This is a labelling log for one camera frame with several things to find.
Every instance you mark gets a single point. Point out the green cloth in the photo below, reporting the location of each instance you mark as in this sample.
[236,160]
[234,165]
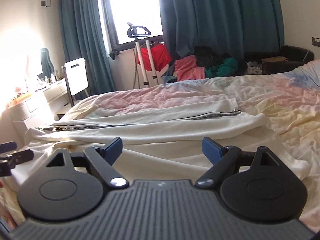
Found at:
[228,67]

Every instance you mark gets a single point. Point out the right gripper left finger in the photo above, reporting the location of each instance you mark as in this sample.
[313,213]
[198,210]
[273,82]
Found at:
[101,160]

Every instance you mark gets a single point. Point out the pastel tie-dye bed cover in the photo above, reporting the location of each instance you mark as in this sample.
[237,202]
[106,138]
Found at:
[290,102]

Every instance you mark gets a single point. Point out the teal curtain right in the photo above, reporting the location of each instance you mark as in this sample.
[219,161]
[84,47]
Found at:
[235,27]

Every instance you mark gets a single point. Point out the vanity mirror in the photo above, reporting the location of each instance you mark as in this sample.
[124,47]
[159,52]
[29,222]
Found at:
[46,66]

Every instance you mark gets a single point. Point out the black clothes pile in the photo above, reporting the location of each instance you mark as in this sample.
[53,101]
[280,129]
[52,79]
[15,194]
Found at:
[207,58]

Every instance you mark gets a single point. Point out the red cloth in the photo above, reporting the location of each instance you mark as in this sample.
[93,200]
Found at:
[160,56]

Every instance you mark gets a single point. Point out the white chair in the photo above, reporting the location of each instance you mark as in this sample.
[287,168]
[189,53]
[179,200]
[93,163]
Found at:
[76,81]

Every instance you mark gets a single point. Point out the teal curtain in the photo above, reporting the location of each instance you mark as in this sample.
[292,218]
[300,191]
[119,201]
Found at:
[82,37]
[235,27]

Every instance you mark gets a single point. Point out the white dresser desk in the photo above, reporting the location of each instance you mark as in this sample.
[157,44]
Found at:
[38,108]

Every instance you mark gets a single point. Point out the pink cloth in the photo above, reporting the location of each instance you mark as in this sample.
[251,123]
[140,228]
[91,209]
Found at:
[187,69]

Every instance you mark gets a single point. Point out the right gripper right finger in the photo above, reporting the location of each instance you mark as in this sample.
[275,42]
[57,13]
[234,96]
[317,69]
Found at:
[222,158]

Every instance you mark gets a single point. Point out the cream zip-up jacket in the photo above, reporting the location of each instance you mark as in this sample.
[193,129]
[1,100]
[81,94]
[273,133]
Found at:
[162,143]

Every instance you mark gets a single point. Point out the brown cardboard box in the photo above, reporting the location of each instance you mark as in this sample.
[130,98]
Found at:
[274,59]

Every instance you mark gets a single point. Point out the teal curtain left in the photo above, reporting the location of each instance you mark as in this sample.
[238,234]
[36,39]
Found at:
[82,37]

